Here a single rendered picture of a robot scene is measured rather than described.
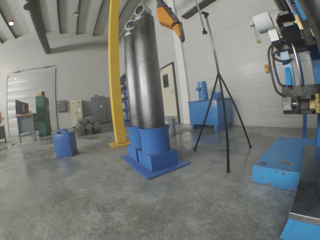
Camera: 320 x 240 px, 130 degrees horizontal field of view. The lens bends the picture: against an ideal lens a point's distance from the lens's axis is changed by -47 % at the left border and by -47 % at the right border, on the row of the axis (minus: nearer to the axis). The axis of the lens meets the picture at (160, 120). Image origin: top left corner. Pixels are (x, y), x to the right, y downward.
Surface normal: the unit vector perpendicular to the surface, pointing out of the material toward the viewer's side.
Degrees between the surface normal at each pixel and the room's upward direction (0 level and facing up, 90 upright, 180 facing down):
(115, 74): 90
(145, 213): 0
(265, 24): 124
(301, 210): 0
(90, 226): 0
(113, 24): 90
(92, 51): 90
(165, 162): 90
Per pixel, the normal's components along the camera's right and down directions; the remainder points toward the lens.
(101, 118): 0.51, 0.00
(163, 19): -0.23, 0.09
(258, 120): -0.85, 0.12
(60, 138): 0.20, 0.05
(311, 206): -0.10, -0.99
